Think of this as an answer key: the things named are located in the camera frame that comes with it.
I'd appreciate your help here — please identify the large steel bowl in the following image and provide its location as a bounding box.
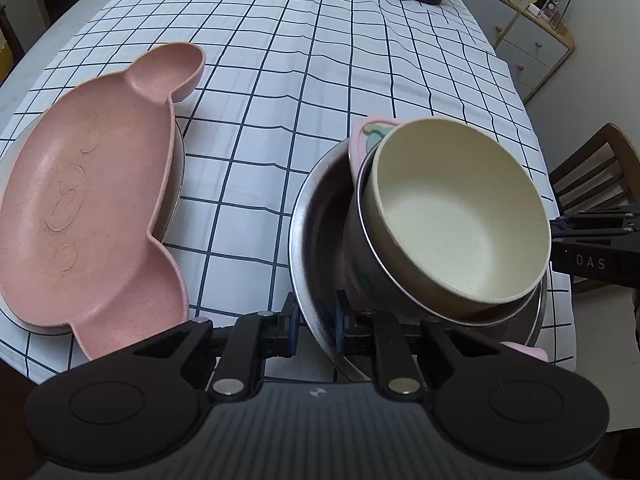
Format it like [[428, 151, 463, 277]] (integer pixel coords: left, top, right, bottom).
[[288, 141, 549, 382]]

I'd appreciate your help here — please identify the pink pot with steel bowl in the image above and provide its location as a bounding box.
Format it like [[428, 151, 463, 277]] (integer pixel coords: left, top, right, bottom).
[[344, 117, 546, 359]]

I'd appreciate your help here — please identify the cream bowl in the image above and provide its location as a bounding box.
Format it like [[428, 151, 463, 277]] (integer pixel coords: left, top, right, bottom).
[[358, 118, 551, 318]]

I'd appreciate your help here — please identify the large white plate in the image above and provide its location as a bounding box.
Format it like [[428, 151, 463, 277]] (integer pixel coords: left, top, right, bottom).
[[1, 117, 186, 336]]

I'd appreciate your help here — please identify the pink bear-shaped plate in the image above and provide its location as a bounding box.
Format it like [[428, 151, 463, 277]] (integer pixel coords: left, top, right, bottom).
[[1, 42, 206, 359]]

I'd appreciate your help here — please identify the person's right hand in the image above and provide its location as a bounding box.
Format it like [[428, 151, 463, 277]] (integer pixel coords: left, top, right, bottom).
[[632, 289, 640, 351]]

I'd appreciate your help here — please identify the wooden chair right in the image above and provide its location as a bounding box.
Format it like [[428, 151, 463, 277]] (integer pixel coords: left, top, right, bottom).
[[548, 121, 640, 296]]

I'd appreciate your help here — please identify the grey drawer cabinet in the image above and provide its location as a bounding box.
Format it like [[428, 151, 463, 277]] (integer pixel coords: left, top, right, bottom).
[[462, 0, 576, 103]]

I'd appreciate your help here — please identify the checkered tablecloth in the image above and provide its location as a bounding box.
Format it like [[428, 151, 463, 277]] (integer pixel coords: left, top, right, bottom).
[[0, 0, 576, 386]]

